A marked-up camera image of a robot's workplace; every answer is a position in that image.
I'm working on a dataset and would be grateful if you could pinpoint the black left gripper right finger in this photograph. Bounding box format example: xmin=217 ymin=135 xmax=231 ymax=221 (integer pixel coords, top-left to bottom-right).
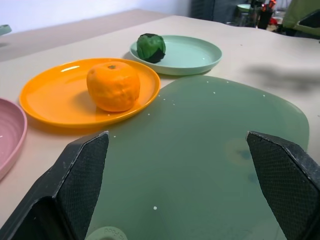
xmin=245 ymin=130 xmax=320 ymax=240

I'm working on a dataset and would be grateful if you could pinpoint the black pen holder cup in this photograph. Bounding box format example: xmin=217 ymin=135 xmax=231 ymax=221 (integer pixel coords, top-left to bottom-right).
xmin=257 ymin=4 xmax=275 ymax=30

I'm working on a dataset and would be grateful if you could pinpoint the light green chair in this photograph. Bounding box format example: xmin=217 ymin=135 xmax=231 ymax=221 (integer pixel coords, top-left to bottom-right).
xmin=282 ymin=0 xmax=320 ymax=40

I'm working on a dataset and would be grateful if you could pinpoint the pale green bowl rim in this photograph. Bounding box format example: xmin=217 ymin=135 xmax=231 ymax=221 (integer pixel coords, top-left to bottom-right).
xmin=0 ymin=24 xmax=13 ymax=36

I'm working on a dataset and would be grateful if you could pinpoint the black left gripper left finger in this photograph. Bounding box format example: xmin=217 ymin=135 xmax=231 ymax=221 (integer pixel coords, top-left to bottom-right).
xmin=0 ymin=130 xmax=110 ymax=240

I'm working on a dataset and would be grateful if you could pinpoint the pink ribbed plate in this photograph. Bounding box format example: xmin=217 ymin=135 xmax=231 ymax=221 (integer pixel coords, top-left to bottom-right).
xmin=0 ymin=97 xmax=28 ymax=181

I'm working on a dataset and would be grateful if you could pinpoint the light green plastic plate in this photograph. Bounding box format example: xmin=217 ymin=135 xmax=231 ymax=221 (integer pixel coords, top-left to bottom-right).
xmin=129 ymin=35 xmax=223 ymax=76

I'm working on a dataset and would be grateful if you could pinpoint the dark grey cabinet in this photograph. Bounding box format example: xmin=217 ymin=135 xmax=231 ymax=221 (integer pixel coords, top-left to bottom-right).
xmin=191 ymin=0 xmax=238 ymax=23

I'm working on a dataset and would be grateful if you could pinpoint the orange mandarin fruit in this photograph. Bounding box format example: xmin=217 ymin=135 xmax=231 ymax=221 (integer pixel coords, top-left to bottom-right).
xmin=86 ymin=61 xmax=141 ymax=113

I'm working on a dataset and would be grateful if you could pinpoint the green translucent cutting mat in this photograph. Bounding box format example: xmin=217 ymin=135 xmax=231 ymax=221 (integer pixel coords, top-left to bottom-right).
xmin=84 ymin=75 xmax=311 ymax=240

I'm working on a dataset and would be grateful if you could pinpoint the orange plastic plate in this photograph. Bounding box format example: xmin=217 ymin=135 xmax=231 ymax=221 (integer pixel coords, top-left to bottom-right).
xmin=19 ymin=57 xmax=161 ymax=129

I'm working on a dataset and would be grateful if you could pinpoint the dark green round vegetable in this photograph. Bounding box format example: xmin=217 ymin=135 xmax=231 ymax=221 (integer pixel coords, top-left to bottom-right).
xmin=136 ymin=33 xmax=167 ymax=64

